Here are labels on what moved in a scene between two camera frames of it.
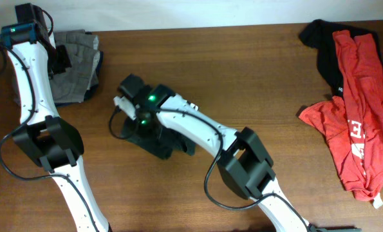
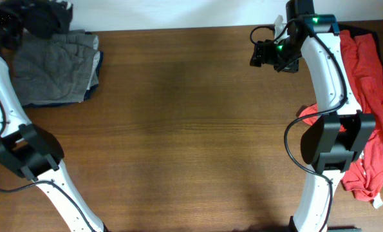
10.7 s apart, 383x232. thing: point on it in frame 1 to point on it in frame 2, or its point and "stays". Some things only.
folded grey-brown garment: [74, 84] stays
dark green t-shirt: [162, 144] to [6, 21]
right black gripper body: [142, 125] to [282, 55]
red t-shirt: [358, 126] stays
